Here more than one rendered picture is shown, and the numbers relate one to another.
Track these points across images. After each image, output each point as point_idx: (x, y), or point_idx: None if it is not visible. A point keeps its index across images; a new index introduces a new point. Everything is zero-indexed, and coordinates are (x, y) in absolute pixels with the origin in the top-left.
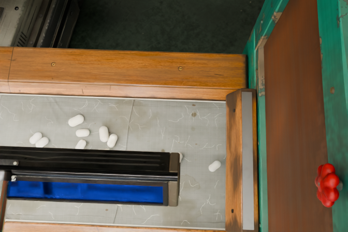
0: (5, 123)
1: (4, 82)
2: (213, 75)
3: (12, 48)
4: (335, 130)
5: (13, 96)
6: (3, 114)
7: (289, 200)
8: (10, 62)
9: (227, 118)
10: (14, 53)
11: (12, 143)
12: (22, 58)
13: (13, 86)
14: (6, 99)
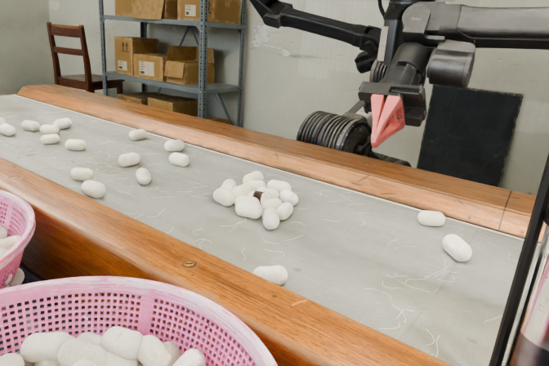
0: (488, 256)
1: (497, 209)
2: None
3: (509, 189)
4: None
5: (503, 235)
6: (483, 245)
7: None
8: (508, 197)
9: None
10: (515, 194)
11: (508, 283)
12: (532, 200)
13: (511, 220)
14: (488, 234)
